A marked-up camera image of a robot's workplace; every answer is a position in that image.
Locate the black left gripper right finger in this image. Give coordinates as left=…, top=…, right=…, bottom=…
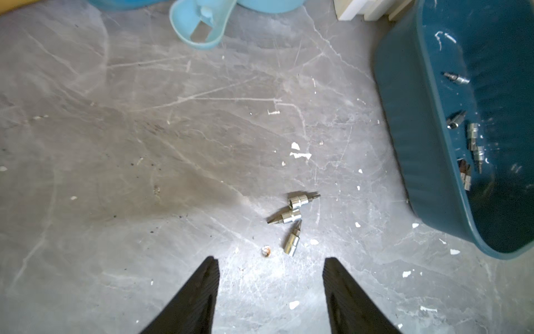
left=323, top=257, right=400, bottom=333

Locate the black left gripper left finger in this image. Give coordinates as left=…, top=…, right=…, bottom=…
left=142, top=256, right=220, bottom=333

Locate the silver socket bit brown tip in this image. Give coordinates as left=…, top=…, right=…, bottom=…
left=463, top=165, right=471, bottom=191

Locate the dark teal storage box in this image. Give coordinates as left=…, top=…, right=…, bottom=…
left=374, top=1, right=533, bottom=260

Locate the light blue plastic scoop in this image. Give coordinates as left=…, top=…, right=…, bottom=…
left=169, top=0, right=305, bottom=50

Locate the white picket flower planter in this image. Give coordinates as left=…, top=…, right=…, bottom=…
left=333, top=0, right=415, bottom=22

